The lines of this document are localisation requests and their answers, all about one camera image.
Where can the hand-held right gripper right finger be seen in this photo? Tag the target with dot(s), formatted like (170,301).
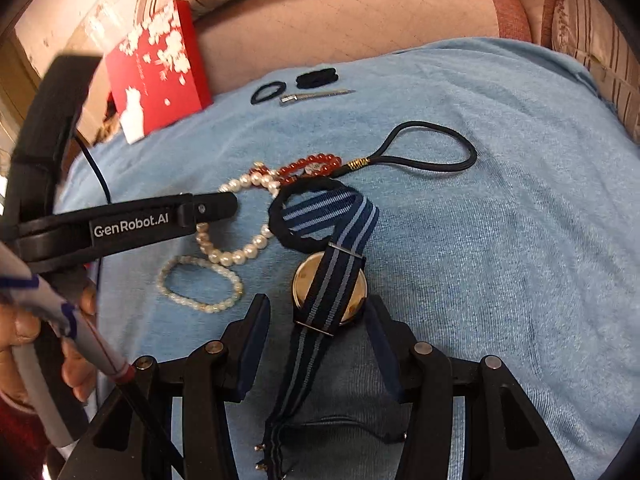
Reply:
(382,345)

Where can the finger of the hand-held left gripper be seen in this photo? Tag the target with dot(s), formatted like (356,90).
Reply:
(215,207)

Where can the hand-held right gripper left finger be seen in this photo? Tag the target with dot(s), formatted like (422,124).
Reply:
(252,342)

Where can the person's left forearm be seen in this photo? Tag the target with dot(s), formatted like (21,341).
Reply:
(20,435)

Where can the person's left hand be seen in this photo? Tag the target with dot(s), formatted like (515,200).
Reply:
(75,365)

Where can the wooden door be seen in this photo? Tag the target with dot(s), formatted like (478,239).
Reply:
(12,90)

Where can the red floral box lid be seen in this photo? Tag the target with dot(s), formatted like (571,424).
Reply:
(165,75)

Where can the metal hair clip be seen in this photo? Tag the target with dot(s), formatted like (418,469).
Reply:
(310,96)

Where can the pink quilted sofa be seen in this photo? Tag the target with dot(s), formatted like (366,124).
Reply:
(350,35)

